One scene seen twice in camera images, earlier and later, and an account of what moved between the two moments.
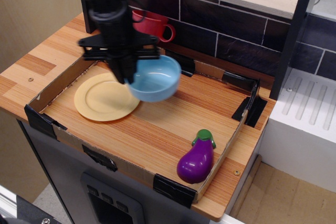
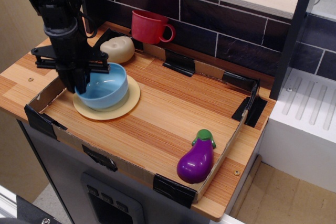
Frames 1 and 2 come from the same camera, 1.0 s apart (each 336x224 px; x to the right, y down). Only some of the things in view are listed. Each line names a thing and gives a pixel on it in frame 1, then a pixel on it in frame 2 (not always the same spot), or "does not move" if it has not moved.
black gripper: x=117 y=43 → x=66 y=52
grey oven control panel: x=105 y=204 does not move
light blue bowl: x=156 y=80 → x=105 y=89
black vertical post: x=296 y=24 does not move
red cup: x=151 y=24 does not move
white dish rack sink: x=300 y=137 does not move
